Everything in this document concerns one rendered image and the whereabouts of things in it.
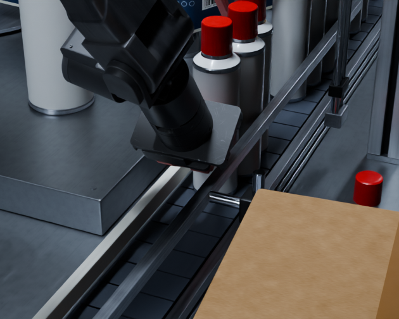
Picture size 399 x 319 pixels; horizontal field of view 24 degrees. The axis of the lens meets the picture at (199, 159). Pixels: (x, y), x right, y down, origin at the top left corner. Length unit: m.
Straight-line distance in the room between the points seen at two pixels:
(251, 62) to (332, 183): 0.24
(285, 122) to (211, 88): 0.25
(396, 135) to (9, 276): 0.52
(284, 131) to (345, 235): 0.62
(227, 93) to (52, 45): 0.30
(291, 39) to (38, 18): 0.32
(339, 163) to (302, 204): 0.63
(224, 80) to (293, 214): 0.40
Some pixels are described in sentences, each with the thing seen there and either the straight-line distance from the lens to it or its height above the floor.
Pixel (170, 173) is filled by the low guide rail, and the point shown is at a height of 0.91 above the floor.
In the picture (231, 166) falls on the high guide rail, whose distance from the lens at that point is 0.95.
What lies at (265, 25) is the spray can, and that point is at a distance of 1.06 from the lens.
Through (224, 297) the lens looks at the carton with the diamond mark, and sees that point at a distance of 0.52.
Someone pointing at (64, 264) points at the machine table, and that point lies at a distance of 1.03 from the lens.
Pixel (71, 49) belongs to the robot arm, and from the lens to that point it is 0.86.
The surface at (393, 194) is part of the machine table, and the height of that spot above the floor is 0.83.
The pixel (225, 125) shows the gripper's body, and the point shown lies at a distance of 0.92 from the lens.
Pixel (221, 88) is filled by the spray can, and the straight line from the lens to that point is 0.97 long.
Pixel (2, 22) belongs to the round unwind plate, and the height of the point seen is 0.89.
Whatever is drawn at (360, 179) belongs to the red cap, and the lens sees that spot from 1.13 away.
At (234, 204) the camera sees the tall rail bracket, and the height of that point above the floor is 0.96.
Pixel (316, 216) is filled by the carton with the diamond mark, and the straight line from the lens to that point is 0.59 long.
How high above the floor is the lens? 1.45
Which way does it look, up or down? 30 degrees down
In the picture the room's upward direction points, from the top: straight up
